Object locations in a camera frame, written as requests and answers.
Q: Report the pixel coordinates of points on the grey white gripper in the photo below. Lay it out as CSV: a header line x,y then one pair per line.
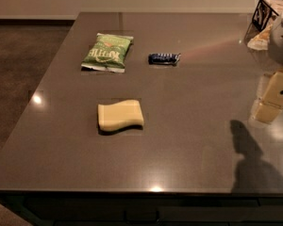
x,y
282,42

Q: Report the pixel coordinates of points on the yellow sponge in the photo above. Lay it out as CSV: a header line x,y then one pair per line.
x,y
120,115

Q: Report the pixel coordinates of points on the blue rxbar blueberry bar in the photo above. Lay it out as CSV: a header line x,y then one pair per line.
x,y
163,59

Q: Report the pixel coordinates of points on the white packet by basket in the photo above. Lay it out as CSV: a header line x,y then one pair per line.
x,y
261,40

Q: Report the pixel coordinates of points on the green kettle chips bag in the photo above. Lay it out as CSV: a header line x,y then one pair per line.
x,y
108,53

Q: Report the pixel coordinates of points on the black wire basket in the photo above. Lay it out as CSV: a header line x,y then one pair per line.
x,y
266,12

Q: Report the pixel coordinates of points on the dark drawer handle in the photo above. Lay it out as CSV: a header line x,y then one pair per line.
x,y
141,216

